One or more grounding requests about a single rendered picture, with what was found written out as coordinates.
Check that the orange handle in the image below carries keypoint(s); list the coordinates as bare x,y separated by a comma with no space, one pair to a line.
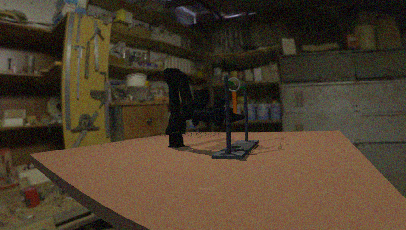
234,97

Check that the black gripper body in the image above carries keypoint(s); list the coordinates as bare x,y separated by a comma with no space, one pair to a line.
217,116

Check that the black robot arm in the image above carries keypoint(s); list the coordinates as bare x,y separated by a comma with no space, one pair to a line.
190,109

